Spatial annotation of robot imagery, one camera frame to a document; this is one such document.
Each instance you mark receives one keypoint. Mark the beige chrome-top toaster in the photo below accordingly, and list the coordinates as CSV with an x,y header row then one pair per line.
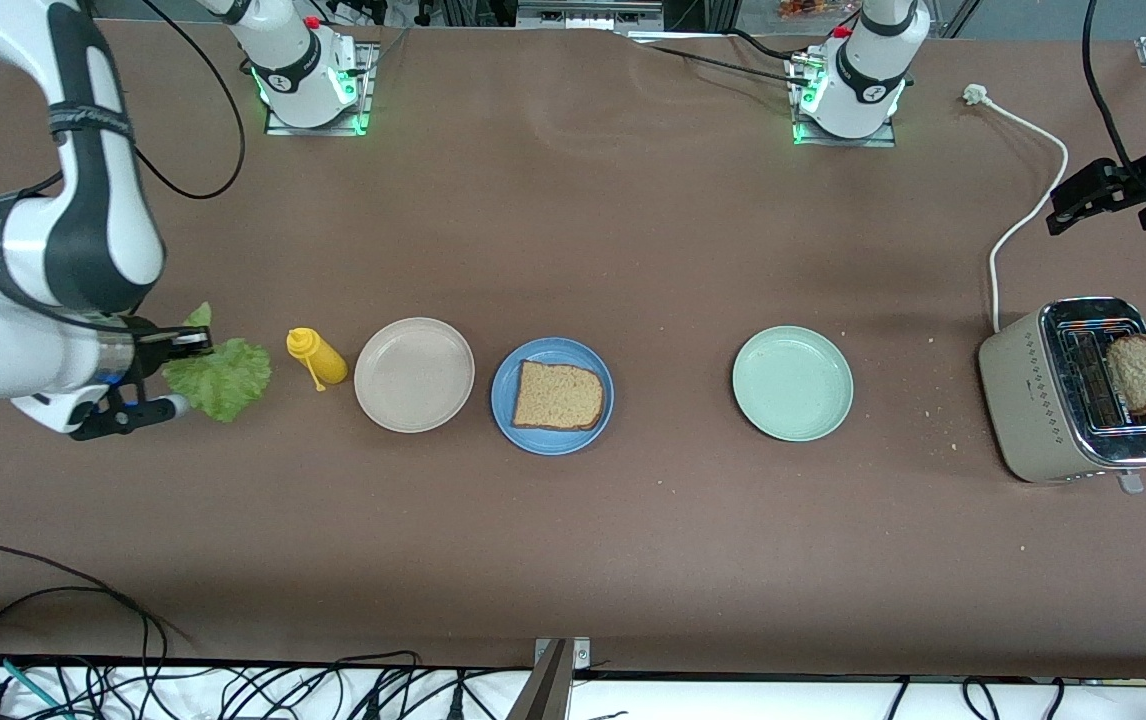
x,y
1028,410

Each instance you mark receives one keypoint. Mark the green lettuce leaf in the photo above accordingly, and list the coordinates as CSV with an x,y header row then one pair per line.
x,y
228,385

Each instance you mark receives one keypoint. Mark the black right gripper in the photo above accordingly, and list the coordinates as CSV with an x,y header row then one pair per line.
x,y
146,348

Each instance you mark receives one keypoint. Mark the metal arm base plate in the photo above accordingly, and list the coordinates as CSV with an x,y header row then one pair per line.
x,y
883,140
368,90

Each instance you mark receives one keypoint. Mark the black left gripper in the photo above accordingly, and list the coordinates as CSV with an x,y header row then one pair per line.
x,y
1136,184

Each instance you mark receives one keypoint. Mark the blue plate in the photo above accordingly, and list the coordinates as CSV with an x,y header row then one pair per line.
x,y
553,443

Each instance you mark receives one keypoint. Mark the beige plate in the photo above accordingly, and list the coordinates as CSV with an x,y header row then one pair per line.
x,y
413,375

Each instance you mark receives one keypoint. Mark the brown bread slice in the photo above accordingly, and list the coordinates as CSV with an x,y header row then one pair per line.
x,y
558,395
1138,372

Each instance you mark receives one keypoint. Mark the light green plate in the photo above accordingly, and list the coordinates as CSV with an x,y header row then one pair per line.
x,y
793,383

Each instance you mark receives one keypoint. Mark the metal table edge bracket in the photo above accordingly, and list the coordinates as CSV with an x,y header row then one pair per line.
x,y
548,690

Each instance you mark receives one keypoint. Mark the yellow mustard squeeze bottle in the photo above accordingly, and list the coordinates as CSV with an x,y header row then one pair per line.
x,y
325,362

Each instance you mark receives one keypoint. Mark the grey metal frame box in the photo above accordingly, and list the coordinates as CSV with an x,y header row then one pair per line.
x,y
588,15

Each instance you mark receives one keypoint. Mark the orange snack packet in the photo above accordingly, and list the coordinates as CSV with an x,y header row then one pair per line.
x,y
798,8

